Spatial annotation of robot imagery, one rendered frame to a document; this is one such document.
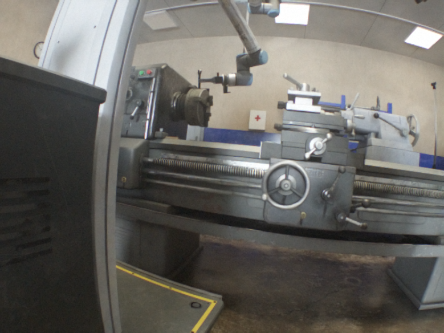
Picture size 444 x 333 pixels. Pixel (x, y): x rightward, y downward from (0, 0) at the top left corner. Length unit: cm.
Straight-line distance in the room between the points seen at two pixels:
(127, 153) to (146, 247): 57
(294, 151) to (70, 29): 93
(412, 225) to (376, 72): 410
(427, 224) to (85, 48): 167
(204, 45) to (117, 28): 491
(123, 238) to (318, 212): 112
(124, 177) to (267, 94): 373
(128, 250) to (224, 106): 371
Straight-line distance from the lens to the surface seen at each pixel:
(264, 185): 97
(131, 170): 130
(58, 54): 66
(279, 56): 494
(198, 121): 148
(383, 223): 138
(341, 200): 109
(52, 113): 26
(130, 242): 151
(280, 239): 109
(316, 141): 98
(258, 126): 439
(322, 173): 106
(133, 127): 147
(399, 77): 545
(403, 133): 150
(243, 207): 125
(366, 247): 118
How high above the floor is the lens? 77
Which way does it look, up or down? 2 degrees down
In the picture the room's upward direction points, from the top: 6 degrees clockwise
